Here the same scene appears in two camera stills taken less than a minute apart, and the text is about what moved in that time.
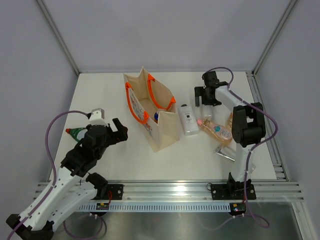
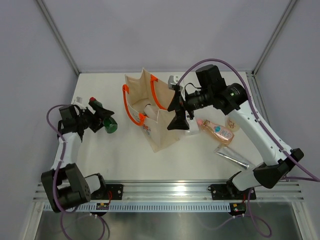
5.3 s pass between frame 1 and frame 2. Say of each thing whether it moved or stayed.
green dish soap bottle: moved
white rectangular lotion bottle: stayed
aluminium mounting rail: stayed
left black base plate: stayed
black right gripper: moved
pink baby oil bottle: stayed
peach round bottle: stayed
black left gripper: moved
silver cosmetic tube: stayed
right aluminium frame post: stayed
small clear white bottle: moved
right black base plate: stayed
